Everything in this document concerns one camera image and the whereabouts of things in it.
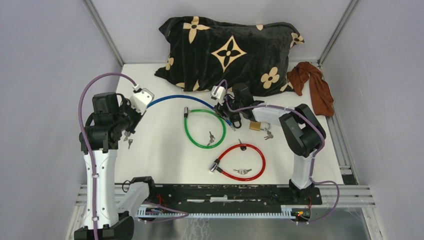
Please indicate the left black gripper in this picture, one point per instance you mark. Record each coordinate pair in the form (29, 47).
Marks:
(125, 104)

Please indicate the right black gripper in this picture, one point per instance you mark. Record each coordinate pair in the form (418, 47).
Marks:
(220, 108)

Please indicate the small black padlock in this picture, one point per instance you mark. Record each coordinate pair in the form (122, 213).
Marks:
(235, 120)

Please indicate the blue cable lock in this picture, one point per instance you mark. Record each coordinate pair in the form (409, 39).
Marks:
(163, 111)

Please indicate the blue cable lock keys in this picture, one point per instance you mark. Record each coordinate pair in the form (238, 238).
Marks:
(129, 141)

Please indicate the brass padlock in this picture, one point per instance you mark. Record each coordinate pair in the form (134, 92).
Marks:
(259, 126)

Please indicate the green cable lock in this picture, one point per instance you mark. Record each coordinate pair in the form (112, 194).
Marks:
(219, 139)

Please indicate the black padlock key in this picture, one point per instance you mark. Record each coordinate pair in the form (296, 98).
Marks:
(241, 146)

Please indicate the padlock keys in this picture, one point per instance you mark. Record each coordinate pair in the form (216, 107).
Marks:
(269, 135)

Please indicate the red cable lock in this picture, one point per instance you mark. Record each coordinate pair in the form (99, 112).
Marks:
(234, 158)

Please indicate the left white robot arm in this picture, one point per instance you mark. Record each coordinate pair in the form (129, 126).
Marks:
(105, 218)

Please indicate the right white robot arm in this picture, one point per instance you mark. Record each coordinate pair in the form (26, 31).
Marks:
(303, 133)

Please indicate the black floral pillow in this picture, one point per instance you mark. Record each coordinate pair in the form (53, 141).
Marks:
(203, 52)

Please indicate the brown cloth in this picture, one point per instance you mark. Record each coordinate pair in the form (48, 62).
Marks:
(320, 94)

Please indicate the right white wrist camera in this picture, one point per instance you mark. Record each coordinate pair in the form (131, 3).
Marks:
(218, 93)

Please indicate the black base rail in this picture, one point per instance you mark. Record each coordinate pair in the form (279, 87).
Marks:
(227, 201)

